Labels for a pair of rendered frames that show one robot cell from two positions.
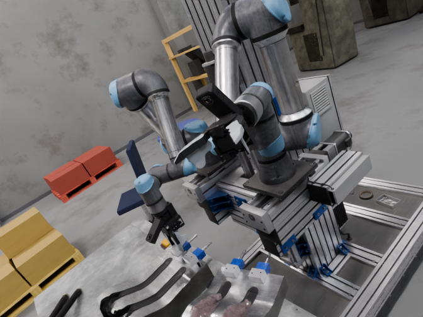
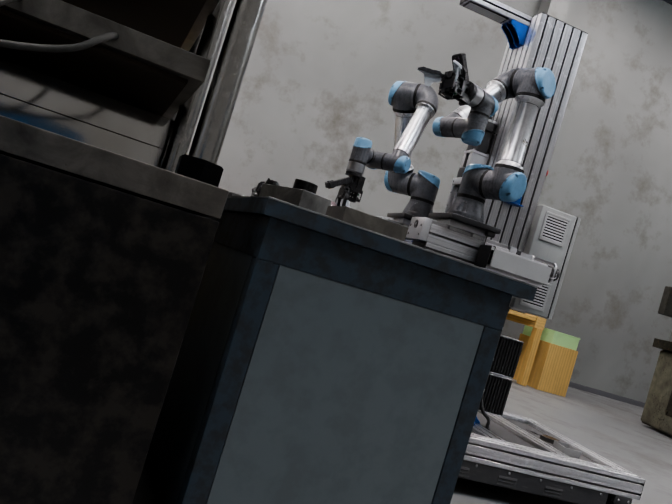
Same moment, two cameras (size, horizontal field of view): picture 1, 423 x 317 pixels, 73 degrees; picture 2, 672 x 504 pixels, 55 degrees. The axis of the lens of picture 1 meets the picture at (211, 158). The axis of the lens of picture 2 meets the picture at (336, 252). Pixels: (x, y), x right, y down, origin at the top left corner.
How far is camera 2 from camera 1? 192 cm
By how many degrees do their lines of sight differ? 26
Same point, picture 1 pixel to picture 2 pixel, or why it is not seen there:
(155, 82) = (431, 97)
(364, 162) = (541, 267)
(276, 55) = (522, 111)
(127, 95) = (403, 94)
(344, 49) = not seen: outside the picture
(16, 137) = not seen: hidden behind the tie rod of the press
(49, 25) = (347, 93)
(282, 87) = (512, 136)
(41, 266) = not seen: hidden behind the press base
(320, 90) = (559, 219)
